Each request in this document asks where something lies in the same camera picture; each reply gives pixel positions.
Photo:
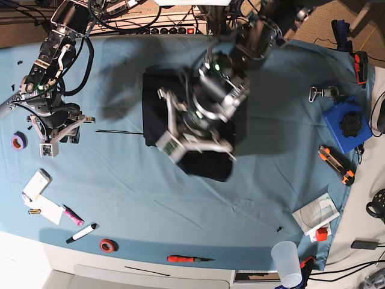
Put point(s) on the orange black tool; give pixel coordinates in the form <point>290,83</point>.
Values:
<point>361,67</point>

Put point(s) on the translucent plastic cup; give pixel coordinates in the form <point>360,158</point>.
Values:
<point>286,261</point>

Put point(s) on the silver carabiner clip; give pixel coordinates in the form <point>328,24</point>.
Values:
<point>312,94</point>

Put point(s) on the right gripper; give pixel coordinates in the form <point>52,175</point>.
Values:
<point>57,128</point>

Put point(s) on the white marker pen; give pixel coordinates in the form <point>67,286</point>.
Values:
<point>82,233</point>

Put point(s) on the gold AA battery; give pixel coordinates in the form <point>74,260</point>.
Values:
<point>34,211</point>

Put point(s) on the black t-shirt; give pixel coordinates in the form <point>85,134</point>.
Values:
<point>210,164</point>

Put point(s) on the white paper card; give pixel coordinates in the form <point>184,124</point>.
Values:
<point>50,210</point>

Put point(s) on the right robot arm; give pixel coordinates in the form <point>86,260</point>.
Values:
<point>42,91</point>

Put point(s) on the pink tube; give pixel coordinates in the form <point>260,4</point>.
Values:
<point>72,216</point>

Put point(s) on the red handled screwdriver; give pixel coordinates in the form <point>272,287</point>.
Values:
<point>187,259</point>

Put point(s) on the black zip tie on ledge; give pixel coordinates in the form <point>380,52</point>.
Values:
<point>147,271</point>

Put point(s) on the white power strip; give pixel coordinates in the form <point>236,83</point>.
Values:
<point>187,21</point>

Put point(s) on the blue clamp tool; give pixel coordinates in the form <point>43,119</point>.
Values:
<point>341,29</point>

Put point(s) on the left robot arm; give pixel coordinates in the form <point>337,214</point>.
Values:
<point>223,85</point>

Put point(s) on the blue box with knob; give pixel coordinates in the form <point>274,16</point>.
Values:
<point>347,124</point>

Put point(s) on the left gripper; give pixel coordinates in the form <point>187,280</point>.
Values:
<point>179,138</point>

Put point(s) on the black power adapter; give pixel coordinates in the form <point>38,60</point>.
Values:
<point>364,245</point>

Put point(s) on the grey remote control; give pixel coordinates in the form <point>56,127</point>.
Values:
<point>8,106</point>

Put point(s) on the red tape roll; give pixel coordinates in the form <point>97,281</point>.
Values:
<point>108,246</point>

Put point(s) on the small red cube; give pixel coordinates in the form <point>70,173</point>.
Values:
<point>321,234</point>

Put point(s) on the purple tape roll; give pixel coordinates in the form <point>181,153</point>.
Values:
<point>19,141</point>

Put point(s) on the white power bank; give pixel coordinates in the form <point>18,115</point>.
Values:
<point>36,185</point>

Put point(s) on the orange black utility knife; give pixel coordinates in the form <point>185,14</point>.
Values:
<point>338,163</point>

